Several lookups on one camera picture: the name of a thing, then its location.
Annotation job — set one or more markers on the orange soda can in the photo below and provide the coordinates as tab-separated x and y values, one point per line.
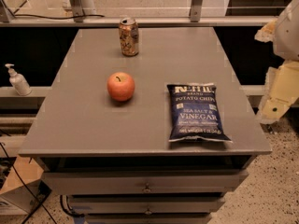
129	36

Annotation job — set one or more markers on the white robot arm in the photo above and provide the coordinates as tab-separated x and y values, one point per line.
281	87

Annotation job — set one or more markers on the grey drawer cabinet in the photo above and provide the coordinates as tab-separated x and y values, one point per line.
81	129

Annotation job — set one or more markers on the red apple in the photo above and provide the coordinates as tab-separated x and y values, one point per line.
120	86

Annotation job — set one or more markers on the blue potato chips bag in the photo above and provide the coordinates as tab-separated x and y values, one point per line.
194	113

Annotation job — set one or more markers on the top drawer with knob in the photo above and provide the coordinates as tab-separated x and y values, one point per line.
144	182

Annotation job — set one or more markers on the drawer with knob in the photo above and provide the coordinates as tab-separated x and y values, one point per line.
144	182
146	204

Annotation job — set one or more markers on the middle drawer with knob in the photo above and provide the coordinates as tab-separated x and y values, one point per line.
146	204

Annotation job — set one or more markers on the white pump soap bottle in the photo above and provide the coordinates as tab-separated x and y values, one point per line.
18	81

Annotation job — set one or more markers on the cardboard box on floor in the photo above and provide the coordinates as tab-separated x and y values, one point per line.
17	196

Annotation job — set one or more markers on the right metal frame post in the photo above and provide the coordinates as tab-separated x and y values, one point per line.
195	10

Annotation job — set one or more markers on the metal frame post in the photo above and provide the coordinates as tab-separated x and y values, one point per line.
195	10
77	10

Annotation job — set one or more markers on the left metal frame post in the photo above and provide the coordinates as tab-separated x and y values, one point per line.
77	10

